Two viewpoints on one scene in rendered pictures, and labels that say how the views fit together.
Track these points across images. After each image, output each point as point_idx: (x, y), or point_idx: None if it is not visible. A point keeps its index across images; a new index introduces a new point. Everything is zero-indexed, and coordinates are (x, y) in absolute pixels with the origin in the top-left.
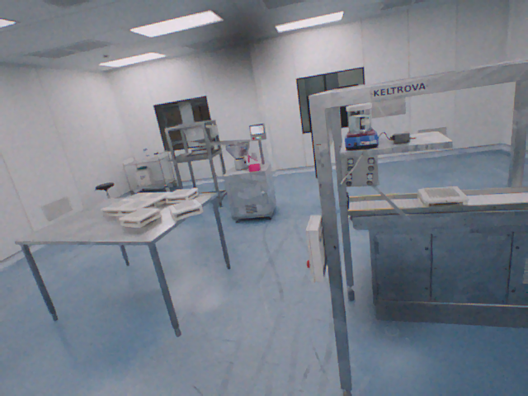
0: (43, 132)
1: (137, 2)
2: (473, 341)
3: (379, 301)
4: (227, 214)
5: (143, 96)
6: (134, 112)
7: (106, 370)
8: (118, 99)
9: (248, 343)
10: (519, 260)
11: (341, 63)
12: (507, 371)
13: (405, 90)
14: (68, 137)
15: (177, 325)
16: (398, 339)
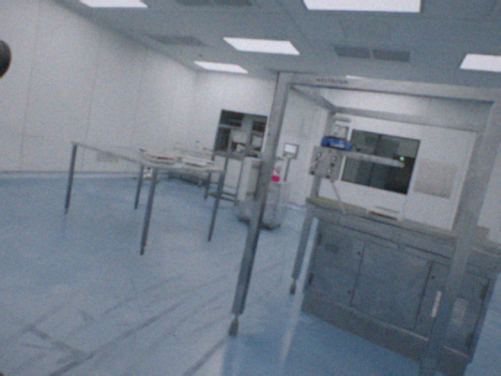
0: (128, 93)
1: (233, 17)
2: (369, 352)
3: (307, 291)
4: (236, 214)
5: (216, 98)
6: (204, 109)
7: (80, 248)
8: (196, 95)
9: (188, 278)
10: (432, 290)
11: (400, 129)
12: (379, 375)
13: (335, 82)
14: (143, 106)
15: (144, 245)
16: (307, 325)
